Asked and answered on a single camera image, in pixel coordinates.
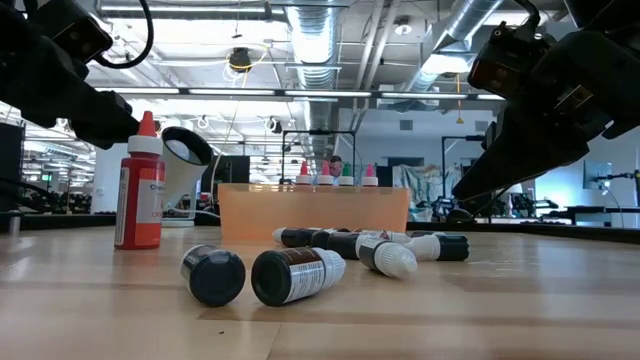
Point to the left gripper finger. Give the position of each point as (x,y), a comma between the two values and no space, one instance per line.
(110,122)

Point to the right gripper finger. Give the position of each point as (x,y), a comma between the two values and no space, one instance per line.
(530,150)

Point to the large orange food coloring bottle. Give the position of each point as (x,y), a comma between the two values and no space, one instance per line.
(140,200)
(303,175)

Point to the computer monitor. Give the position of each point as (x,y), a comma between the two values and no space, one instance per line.
(596,173)

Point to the white desk lamp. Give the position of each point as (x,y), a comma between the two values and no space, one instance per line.
(182,165)

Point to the dark panel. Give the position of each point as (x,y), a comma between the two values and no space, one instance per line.
(11,165)

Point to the pale cloth cover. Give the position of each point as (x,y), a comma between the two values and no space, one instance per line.
(422,182)

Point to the long ceiling light strip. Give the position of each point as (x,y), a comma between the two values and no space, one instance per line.
(230,92)

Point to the black monitor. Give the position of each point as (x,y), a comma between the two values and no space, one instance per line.
(232,169)

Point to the small black dropper bottle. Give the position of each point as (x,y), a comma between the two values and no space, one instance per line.
(295,237)
(342,245)
(440,247)

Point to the small blue dropper bottle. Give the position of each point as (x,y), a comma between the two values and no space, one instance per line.
(387,257)

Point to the small dark green dropper bottle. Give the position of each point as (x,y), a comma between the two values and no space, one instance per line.
(212,275)

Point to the person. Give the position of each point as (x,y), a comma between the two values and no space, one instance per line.
(336,161)

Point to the orange plastic tray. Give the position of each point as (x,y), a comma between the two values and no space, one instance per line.
(315,212)

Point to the small brown dropper bottle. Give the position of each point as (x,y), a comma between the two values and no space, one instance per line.
(295,275)

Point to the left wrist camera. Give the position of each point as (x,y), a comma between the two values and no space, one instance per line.
(75,35)

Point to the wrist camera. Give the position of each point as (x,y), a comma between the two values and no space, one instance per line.
(75,35)
(505,65)

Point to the black metal frame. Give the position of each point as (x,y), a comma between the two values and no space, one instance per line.
(320,132)
(460,138)

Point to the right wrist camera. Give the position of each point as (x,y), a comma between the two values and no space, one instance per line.
(505,65)

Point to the silver ventilation duct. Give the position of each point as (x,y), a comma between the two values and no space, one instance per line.
(470,20)
(315,40)

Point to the black overhead camera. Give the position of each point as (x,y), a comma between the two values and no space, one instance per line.
(240,57)

